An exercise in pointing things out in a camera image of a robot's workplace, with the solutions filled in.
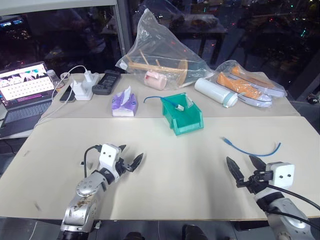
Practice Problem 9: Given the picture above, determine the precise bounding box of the orange canvas sneaker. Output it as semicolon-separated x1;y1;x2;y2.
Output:
215;71;274;109
229;65;286;98

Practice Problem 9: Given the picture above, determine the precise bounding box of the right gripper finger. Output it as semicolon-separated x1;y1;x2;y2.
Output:
225;156;245;183
248;154;268;173

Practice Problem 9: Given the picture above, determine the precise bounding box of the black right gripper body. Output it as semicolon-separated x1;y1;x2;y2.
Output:
235;170;273;195

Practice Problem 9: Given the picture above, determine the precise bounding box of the clear shoe bag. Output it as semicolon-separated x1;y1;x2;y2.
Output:
208;59;288;109

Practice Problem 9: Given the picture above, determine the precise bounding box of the black smartphone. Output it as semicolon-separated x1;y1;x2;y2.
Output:
59;84;77;104

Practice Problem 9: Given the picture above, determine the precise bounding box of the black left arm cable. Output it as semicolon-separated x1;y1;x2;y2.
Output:
83;144;103;179

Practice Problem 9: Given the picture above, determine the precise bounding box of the large clear plastic bag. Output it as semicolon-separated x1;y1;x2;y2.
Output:
115;8;215;91

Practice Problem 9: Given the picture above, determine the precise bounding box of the white charging cable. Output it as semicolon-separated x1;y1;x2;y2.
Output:
37;65;88;126

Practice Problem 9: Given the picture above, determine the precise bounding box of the green plastic storage bin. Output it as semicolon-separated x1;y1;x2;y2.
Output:
160;92;205;137

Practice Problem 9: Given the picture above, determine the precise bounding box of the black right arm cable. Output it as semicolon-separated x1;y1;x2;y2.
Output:
259;181;320;227

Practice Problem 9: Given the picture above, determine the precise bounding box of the white charger adapter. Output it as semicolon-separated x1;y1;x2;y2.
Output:
83;70;100;86

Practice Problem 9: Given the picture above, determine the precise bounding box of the wooden rack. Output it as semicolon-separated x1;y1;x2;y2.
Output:
125;49;189;89

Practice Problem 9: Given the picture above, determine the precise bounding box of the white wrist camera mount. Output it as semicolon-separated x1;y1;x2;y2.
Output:
265;162;296;189
98;143;121;176

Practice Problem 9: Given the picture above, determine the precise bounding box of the pink cup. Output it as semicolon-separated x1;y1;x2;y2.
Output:
143;70;167;91

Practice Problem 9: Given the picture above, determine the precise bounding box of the open grey laptop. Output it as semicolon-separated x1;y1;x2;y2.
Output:
0;61;59;140

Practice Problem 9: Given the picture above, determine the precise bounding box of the blue cable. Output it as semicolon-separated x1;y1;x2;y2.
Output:
222;136;282;157
143;95;185;112

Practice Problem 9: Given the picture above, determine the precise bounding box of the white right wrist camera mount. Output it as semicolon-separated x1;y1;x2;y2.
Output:
265;162;296;189

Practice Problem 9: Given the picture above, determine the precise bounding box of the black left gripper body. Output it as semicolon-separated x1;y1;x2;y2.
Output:
114;156;134;177

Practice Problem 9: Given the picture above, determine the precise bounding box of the large white power adapter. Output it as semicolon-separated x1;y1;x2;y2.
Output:
70;79;94;102

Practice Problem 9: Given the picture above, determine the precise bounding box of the clear plastic bottle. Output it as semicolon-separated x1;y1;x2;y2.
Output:
46;69;67;94

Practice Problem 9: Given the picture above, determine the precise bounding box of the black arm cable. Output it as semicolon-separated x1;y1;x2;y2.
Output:
83;144;103;179
259;181;320;227

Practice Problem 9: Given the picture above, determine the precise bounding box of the purple tissue pack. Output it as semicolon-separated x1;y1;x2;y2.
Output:
111;85;139;118

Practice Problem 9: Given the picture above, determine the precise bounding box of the white thermos bottle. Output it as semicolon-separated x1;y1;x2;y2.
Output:
194;77;239;109

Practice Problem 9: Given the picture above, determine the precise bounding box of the black remote control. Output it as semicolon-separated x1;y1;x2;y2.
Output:
91;70;122;96

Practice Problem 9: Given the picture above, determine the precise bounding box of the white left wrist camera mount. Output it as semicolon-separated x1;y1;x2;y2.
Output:
98;143;121;176

